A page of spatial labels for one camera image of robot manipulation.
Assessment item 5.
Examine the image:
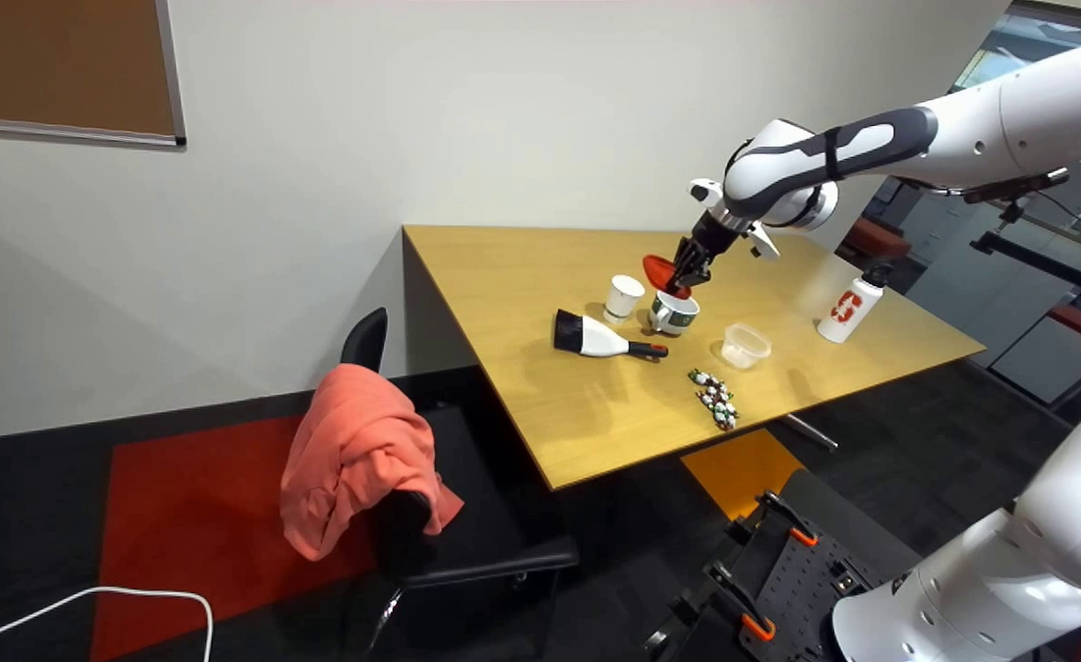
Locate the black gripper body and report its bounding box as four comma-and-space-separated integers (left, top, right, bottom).
677, 206, 754, 270

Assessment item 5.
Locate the white paper cup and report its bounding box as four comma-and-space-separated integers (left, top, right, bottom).
604, 271, 651, 327

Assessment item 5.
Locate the clear plastic food container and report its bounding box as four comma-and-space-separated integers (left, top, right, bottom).
716, 320, 777, 370

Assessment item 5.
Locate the white bottle with red logo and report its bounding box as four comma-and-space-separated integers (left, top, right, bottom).
813, 277, 888, 345

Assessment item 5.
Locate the black orange bar clamp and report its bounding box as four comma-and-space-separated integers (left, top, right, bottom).
756, 489, 825, 551
705, 562, 778, 646

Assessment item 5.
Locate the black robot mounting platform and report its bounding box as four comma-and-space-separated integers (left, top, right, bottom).
642, 472, 923, 662

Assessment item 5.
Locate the black office chair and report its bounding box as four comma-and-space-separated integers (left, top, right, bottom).
336, 305, 581, 658

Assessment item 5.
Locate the pink cloth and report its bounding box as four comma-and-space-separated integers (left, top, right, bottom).
276, 362, 466, 566

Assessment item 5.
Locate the brown corkboard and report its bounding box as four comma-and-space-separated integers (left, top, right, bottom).
0, 0, 187, 156

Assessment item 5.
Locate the white green handled bowl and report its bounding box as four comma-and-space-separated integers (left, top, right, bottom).
642, 286, 705, 341

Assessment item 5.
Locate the white cable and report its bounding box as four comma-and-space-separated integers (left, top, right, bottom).
0, 586, 221, 662

